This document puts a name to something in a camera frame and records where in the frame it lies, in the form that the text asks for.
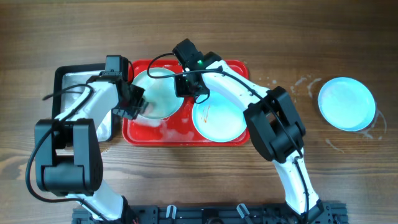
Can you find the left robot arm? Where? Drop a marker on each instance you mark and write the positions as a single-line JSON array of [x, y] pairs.
[[67, 156]]

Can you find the red plastic tray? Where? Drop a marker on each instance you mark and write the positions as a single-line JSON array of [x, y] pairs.
[[179, 129]]

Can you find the light blue plate bottom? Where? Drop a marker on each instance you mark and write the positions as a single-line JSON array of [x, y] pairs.
[[217, 119]]

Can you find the black soap water tray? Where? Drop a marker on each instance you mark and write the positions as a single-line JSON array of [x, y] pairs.
[[76, 74]]

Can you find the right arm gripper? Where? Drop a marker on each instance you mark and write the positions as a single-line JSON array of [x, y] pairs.
[[185, 86]]

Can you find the light blue plate top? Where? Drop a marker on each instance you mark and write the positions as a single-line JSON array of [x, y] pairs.
[[161, 92]]

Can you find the pink sponge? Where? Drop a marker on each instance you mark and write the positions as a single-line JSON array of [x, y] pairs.
[[149, 107]]

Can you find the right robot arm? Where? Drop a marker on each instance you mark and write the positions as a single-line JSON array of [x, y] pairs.
[[274, 125]]

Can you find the light blue plate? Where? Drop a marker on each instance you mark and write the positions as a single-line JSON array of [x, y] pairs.
[[346, 104], [217, 119], [161, 92]]

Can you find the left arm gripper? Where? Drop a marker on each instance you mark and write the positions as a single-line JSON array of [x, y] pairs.
[[132, 101]]

